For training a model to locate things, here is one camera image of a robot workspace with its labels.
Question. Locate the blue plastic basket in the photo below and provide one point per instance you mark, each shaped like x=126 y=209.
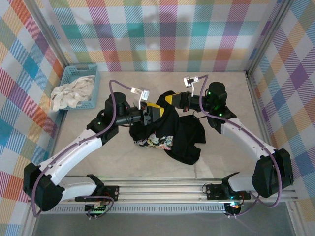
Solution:
x=96 y=86

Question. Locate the black t-shirt with floral print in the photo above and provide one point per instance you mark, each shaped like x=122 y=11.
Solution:
x=182 y=137

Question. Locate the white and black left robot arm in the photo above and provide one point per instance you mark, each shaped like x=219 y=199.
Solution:
x=73 y=152

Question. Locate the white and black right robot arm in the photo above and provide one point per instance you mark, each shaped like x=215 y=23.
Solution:
x=246 y=140

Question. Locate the white crumpled t-shirt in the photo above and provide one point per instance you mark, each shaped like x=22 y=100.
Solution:
x=73 y=91

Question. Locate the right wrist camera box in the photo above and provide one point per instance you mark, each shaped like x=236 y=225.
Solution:
x=190 y=80

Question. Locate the aluminium side rail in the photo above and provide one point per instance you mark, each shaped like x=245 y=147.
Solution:
x=261 y=115
x=55 y=137

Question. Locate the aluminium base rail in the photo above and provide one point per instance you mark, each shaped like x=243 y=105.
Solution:
x=160 y=193

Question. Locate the aluminium frame post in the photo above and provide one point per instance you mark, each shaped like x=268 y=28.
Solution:
x=269 y=37
x=49 y=37

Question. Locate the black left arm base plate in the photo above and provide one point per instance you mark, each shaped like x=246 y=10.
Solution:
x=113 y=193

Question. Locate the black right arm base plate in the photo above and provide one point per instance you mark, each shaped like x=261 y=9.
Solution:
x=214 y=191

